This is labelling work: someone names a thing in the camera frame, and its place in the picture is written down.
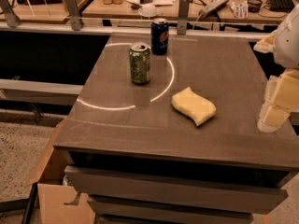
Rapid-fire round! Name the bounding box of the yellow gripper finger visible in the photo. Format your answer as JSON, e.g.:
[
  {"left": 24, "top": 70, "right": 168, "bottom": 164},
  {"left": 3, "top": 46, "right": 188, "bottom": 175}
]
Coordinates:
[
  {"left": 253, "top": 31, "right": 277, "bottom": 53},
  {"left": 257, "top": 69, "right": 299, "bottom": 133}
]

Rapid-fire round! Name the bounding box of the yellow wavy sponge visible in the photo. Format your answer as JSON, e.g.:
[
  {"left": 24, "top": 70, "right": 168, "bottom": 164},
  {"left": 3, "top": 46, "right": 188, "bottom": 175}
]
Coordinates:
[{"left": 171, "top": 87, "right": 216, "bottom": 126}]

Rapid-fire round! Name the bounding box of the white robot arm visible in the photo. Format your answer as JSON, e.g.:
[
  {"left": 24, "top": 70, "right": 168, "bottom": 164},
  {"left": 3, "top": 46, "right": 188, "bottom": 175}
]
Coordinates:
[{"left": 254, "top": 5, "right": 299, "bottom": 133}]

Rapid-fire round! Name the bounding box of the dark mesh cup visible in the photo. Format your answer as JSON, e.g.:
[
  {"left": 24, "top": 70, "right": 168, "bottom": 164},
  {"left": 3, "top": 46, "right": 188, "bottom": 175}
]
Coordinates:
[{"left": 248, "top": 0, "right": 263, "bottom": 13}]

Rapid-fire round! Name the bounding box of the white printed carton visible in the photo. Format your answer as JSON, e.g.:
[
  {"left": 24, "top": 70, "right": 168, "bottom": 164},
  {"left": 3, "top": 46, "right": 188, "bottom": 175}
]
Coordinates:
[{"left": 231, "top": 2, "right": 248, "bottom": 19}]

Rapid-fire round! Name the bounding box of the black keyboard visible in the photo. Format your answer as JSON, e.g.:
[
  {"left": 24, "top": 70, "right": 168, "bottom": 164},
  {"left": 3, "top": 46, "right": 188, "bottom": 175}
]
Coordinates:
[{"left": 267, "top": 0, "right": 294, "bottom": 12}]

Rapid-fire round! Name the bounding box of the white power strip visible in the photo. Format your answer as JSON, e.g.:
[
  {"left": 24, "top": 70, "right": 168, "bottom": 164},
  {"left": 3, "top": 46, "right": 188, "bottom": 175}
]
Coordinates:
[{"left": 199, "top": 0, "right": 229, "bottom": 19}]

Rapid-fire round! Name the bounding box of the blue Pepsi can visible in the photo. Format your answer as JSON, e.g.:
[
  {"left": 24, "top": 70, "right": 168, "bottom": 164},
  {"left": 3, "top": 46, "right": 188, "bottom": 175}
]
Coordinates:
[{"left": 150, "top": 18, "right": 169, "bottom": 55}]

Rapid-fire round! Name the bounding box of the white face mask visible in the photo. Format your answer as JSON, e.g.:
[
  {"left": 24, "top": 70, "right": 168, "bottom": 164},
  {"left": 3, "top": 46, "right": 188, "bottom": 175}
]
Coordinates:
[{"left": 138, "top": 4, "right": 158, "bottom": 18}]

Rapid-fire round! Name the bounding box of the green soda can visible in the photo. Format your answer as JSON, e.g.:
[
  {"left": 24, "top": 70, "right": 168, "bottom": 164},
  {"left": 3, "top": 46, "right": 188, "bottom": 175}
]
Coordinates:
[{"left": 129, "top": 42, "right": 150, "bottom": 85}]

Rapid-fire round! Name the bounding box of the grey drawer cabinet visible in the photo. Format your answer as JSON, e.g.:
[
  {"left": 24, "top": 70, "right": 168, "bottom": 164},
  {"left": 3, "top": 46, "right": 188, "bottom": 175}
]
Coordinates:
[{"left": 54, "top": 34, "right": 299, "bottom": 224}]

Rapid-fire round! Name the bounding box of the cardboard box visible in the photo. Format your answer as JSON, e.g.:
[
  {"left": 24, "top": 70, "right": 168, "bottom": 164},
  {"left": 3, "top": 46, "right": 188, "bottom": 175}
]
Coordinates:
[{"left": 26, "top": 121, "right": 95, "bottom": 224}]

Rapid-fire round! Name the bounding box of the metal railing post right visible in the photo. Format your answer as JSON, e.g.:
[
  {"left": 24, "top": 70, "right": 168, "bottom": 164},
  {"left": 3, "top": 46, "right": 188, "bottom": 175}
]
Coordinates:
[{"left": 177, "top": 0, "right": 190, "bottom": 35}]

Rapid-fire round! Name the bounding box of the metal railing post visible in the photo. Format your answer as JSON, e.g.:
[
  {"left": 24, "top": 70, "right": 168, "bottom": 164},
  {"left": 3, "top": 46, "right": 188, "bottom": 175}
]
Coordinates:
[
  {"left": 0, "top": 0, "right": 21, "bottom": 28},
  {"left": 177, "top": 0, "right": 190, "bottom": 35},
  {"left": 65, "top": 0, "right": 82, "bottom": 31}
]

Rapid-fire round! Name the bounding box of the metal railing post middle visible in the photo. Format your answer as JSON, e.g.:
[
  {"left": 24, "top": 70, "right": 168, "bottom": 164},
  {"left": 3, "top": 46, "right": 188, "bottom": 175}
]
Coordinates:
[{"left": 65, "top": 0, "right": 82, "bottom": 31}]

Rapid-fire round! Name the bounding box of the metal railing post left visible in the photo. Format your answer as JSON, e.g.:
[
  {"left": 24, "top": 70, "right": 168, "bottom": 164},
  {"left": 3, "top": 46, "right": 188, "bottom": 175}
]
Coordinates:
[{"left": 0, "top": 0, "right": 21, "bottom": 28}]

